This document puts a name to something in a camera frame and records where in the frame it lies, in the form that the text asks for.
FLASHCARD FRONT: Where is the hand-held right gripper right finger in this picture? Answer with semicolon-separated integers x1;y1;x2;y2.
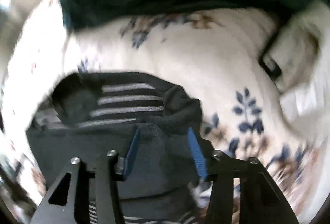
188;127;299;224

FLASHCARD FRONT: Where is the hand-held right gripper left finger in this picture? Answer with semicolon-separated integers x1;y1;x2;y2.
31;127;141;224

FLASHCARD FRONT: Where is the dark grey garment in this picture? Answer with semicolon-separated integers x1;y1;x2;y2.
26;123;214;222

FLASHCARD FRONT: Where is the black knit garment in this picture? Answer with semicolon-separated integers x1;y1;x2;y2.
162;85;205;138

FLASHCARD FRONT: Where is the black grey striped garment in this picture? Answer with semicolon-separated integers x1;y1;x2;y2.
50;72;199;224

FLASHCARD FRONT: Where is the white floral bedsheet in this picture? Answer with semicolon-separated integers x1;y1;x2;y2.
0;0;330;224

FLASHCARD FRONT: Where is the white pillow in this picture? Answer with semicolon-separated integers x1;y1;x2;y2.
271;0;330;142

